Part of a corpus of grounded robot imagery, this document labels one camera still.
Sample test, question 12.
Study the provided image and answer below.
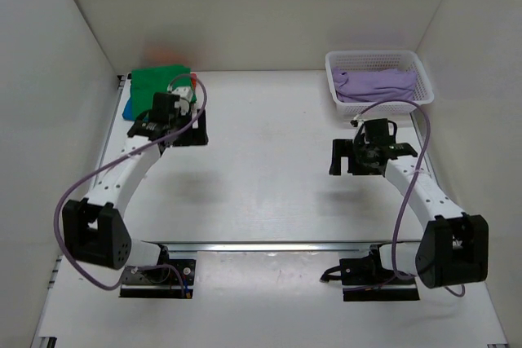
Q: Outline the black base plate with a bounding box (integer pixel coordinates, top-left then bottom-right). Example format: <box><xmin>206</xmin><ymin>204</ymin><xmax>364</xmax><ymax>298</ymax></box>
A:
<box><xmin>320</xmin><ymin>249</ymin><xmax>420</xmax><ymax>302</ymax></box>
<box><xmin>119</xmin><ymin>248</ymin><xmax>197</xmax><ymax>300</ymax></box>

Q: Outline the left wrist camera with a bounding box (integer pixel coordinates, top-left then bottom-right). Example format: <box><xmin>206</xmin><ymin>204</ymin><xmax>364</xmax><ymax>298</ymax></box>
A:
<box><xmin>167</xmin><ymin>86</ymin><xmax>196</xmax><ymax>116</ymax></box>

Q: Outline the folded orange t shirt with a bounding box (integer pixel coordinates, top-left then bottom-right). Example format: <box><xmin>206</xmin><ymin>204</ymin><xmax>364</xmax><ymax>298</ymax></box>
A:
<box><xmin>190</xmin><ymin>73</ymin><xmax>197</xmax><ymax>90</ymax></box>

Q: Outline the folded blue t shirt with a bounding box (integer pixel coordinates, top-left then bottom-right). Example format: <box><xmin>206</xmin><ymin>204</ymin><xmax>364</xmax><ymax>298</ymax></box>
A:
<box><xmin>122</xmin><ymin>98</ymin><xmax>135</xmax><ymax>121</ymax></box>

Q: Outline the purple t shirt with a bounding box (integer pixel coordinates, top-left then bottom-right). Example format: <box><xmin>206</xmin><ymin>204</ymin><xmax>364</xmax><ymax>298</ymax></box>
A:
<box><xmin>332</xmin><ymin>68</ymin><xmax>418</xmax><ymax>103</ymax></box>

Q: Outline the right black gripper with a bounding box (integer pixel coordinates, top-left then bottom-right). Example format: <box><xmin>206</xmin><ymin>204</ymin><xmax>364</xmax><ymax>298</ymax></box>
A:
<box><xmin>330</xmin><ymin>139</ymin><xmax>381</xmax><ymax>176</ymax></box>

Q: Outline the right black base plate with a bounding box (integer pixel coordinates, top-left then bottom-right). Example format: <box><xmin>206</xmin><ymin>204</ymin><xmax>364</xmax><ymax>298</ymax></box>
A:
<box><xmin>320</xmin><ymin>249</ymin><xmax>420</xmax><ymax>302</ymax></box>

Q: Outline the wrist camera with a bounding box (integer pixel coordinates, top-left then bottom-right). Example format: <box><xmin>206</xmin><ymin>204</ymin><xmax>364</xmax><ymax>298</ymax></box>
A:
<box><xmin>350</xmin><ymin>117</ymin><xmax>365</xmax><ymax>141</ymax></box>
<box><xmin>167</xmin><ymin>86</ymin><xmax>196</xmax><ymax>116</ymax></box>

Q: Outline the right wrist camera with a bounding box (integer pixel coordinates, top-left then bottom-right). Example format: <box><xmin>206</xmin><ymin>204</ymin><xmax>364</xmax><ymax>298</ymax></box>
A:
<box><xmin>350</xmin><ymin>117</ymin><xmax>365</xmax><ymax>141</ymax></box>

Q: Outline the white plastic basket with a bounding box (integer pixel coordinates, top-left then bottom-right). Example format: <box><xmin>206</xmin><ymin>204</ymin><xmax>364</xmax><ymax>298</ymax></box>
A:
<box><xmin>325</xmin><ymin>50</ymin><xmax>434</xmax><ymax>117</ymax></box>

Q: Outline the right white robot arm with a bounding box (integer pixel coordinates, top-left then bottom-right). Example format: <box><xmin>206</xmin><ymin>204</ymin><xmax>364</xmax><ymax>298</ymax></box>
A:
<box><xmin>329</xmin><ymin>119</ymin><xmax>489</xmax><ymax>289</ymax></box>

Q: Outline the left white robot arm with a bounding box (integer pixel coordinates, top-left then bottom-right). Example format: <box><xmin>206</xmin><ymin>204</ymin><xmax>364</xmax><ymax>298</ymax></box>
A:
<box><xmin>62</xmin><ymin>86</ymin><xmax>208</xmax><ymax>281</ymax></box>

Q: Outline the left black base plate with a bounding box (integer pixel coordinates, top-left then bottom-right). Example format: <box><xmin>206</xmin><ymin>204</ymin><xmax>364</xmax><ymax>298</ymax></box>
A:
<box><xmin>119</xmin><ymin>248</ymin><xmax>197</xmax><ymax>300</ymax></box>

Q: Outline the green t shirt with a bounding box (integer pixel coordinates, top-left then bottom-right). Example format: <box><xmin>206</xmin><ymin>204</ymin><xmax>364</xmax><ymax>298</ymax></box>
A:
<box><xmin>130</xmin><ymin>64</ymin><xmax>191</xmax><ymax>118</ymax></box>

